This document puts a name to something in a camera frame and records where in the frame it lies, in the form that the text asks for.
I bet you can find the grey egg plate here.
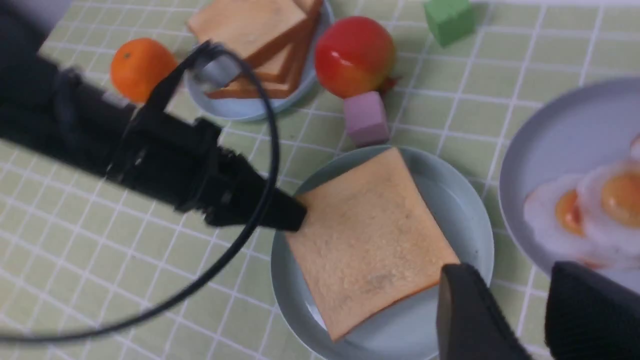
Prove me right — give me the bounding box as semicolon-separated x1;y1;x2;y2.
499;77;640;292

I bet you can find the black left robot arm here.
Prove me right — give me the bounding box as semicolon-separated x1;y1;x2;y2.
1;0;307;231

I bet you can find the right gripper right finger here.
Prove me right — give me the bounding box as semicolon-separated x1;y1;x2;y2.
544;261;640;360

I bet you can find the teal empty plate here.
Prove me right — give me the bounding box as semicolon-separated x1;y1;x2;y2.
270;146;495;360

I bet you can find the toast slice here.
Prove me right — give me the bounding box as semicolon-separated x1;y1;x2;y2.
206;29;314;100
186;0;310;68
254;0;323;84
285;146;460;342

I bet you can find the pink lilac cube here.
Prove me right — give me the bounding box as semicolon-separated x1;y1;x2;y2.
343;91;390;148

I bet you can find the green cube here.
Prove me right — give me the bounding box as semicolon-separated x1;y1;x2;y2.
423;0;476;48

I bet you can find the orange mandarin fruit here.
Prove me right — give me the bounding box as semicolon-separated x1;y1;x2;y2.
109;38;178;104

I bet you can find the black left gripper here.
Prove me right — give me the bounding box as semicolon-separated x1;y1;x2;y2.
106;65;307;232

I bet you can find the fried egg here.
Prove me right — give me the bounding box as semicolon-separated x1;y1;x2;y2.
523;174;639;270
576;159;640;256

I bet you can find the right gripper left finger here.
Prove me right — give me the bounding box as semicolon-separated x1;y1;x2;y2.
436;263;532;360

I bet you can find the black left camera cable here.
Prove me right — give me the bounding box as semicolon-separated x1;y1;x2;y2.
0;41;281;344

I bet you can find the light blue bread plate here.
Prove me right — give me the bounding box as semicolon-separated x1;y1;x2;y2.
183;0;335;122

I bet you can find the red apple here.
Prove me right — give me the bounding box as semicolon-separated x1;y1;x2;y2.
314;15;397;100

